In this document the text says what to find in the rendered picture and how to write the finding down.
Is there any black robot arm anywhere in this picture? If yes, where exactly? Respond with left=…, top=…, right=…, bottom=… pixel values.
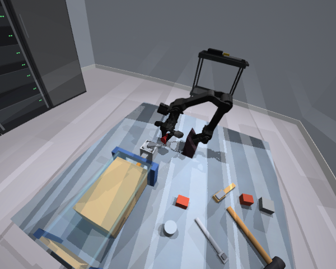
left=157, top=90, right=233, bottom=145

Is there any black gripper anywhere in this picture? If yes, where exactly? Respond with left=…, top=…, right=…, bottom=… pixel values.
left=154, top=117, right=184, bottom=142

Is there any grey cylinder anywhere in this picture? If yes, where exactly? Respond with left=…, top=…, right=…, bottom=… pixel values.
left=163, top=220, right=177, bottom=237

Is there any wooden-handled mallet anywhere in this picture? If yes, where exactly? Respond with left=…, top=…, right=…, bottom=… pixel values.
left=227, top=206, right=286, bottom=269

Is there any orange-red block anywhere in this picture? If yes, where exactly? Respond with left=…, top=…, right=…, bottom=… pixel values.
left=239, top=194, right=254, bottom=206
left=175, top=195, right=190, bottom=210

